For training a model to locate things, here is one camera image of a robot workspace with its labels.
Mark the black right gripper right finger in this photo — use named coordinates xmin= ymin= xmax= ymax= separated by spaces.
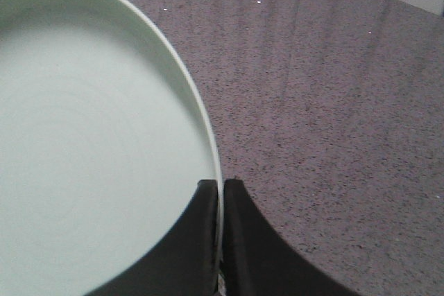
xmin=222 ymin=179 xmax=357 ymax=295

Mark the mint green round plate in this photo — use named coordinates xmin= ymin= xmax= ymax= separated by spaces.
xmin=1 ymin=0 xmax=221 ymax=295

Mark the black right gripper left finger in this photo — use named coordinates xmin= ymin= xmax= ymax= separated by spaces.
xmin=88 ymin=180 xmax=219 ymax=296

